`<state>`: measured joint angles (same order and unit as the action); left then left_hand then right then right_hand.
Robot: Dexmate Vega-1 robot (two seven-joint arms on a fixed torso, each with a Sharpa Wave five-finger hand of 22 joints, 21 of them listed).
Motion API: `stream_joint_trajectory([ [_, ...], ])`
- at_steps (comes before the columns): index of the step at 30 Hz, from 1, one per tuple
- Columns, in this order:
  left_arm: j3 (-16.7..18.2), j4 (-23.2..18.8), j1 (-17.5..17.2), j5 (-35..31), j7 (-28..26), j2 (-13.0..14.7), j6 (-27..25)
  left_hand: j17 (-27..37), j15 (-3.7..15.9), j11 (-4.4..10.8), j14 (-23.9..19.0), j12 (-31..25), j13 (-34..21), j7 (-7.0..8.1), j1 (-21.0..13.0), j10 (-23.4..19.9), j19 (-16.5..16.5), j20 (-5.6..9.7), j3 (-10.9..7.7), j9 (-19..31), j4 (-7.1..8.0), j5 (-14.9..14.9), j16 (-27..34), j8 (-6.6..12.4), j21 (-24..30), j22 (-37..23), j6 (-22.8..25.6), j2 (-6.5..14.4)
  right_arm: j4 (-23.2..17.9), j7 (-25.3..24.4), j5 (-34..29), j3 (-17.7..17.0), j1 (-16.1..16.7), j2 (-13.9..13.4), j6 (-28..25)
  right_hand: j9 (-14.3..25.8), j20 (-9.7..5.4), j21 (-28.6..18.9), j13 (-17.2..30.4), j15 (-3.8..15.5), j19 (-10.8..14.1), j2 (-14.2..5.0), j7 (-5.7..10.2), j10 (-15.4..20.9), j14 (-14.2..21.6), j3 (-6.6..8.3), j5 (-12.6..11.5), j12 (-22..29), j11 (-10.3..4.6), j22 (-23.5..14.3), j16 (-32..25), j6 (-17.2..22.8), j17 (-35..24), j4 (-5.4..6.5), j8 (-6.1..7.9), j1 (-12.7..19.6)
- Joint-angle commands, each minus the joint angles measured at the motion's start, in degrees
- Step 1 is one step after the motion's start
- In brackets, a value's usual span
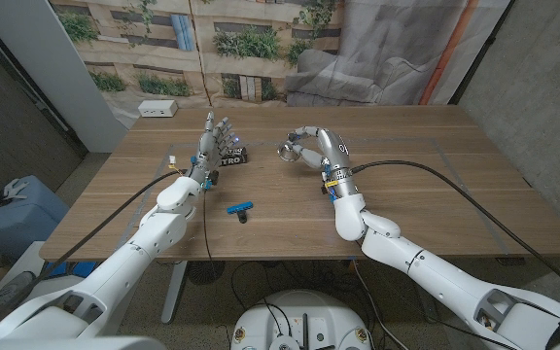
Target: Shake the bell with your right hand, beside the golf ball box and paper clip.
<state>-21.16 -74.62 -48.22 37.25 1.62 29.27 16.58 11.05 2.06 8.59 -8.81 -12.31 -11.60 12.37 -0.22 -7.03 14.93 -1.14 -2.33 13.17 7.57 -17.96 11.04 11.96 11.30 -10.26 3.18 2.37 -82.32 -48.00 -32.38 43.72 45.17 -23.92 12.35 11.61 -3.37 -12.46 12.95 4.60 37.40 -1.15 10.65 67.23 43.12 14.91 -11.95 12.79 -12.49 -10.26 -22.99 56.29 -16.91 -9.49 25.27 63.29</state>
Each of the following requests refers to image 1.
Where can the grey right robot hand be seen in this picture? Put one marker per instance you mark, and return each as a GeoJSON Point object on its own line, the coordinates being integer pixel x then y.
{"type": "Point", "coordinates": [333, 150]}

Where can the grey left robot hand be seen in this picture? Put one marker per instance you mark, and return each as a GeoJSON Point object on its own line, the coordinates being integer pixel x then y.
{"type": "Point", "coordinates": [207, 150]}

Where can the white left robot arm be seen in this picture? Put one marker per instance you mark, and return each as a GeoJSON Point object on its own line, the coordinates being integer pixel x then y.
{"type": "Point", "coordinates": [129, 262]}

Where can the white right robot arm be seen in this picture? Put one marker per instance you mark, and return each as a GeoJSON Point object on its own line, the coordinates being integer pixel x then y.
{"type": "Point", "coordinates": [430, 272]}

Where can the black golf ball box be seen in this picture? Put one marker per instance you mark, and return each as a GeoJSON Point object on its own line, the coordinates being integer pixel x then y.
{"type": "Point", "coordinates": [236, 158]}

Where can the blue binder clip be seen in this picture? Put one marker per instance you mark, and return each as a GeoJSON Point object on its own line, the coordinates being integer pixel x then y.
{"type": "Point", "coordinates": [239, 208]}

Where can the white power strip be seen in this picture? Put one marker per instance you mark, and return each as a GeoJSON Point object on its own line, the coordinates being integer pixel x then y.
{"type": "Point", "coordinates": [157, 108]}

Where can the printed fabric backdrop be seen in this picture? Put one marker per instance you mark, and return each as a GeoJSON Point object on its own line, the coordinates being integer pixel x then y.
{"type": "Point", "coordinates": [260, 73]}

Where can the black round floor base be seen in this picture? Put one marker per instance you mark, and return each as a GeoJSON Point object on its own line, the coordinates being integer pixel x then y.
{"type": "Point", "coordinates": [204, 272]}

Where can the white table leg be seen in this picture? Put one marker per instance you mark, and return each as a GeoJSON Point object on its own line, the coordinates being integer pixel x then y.
{"type": "Point", "coordinates": [173, 291]}

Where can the white robot torso base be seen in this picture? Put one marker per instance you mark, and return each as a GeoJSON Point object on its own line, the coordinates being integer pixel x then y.
{"type": "Point", "coordinates": [299, 316]}

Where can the grey table leg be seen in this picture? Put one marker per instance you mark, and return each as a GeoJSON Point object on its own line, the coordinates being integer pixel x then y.
{"type": "Point", "coordinates": [426, 304]}

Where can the blue storage bin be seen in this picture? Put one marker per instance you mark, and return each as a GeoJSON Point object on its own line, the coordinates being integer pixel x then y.
{"type": "Point", "coordinates": [17, 219]}

